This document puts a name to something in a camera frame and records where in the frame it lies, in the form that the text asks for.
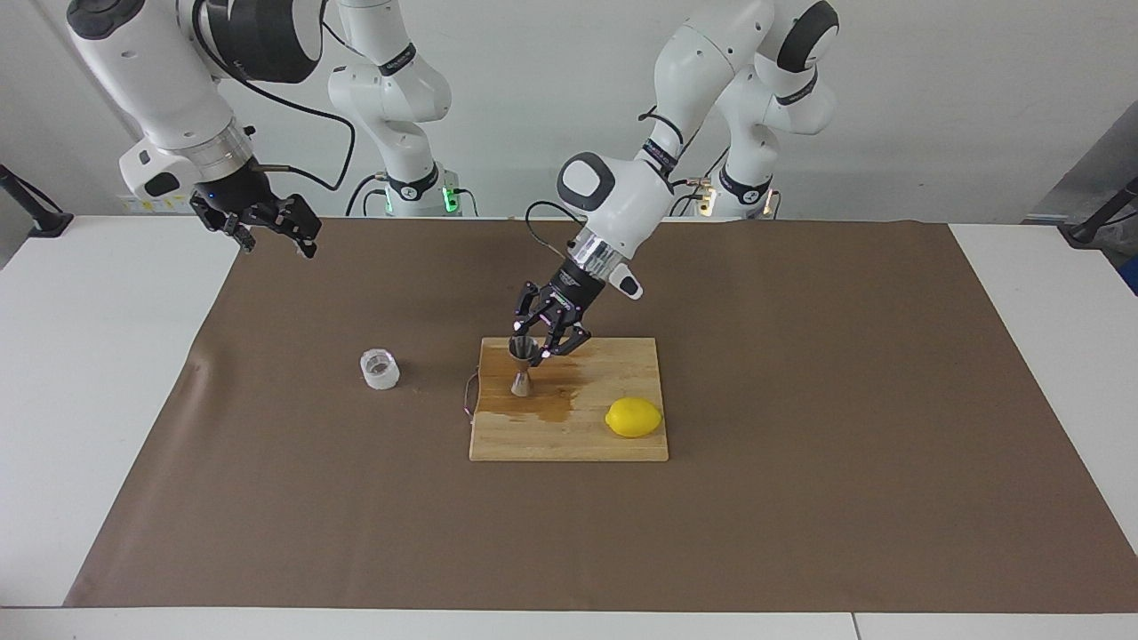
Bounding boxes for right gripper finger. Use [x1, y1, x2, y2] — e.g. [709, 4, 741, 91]
[265, 194, 321, 260]
[213, 212, 257, 254]

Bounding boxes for steel double jigger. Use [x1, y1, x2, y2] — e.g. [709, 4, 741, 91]
[508, 336, 540, 398]

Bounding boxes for small clear glass cup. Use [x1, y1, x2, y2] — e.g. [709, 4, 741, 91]
[359, 348, 401, 391]

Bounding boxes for wooden cutting board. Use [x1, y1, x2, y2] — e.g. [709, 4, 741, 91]
[463, 336, 669, 463]

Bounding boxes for yellow lemon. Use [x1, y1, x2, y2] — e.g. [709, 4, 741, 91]
[605, 396, 664, 439]

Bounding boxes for black clamp stand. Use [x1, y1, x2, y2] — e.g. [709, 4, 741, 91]
[1058, 176, 1138, 250]
[0, 164, 74, 239]

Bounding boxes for brown paper table mat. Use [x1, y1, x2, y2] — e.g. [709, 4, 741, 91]
[64, 216, 1138, 614]

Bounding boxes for black right base cables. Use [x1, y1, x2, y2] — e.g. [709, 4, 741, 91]
[345, 173, 392, 217]

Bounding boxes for black base cables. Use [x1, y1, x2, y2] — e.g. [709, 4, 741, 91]
[345, 173, 392, 217]
[667, 147, 732, 217]

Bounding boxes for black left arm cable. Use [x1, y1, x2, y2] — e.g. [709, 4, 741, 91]
[525, 105, 717, 260]

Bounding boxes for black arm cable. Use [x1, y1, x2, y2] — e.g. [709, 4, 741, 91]
[525, 105, 717, 260]
[191, 0, 357, 192]

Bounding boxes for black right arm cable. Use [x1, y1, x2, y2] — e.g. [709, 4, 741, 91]
[191, 0, 357, 192]

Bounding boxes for black left base cables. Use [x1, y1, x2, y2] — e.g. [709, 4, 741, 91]
[667, 147, 732, 217]

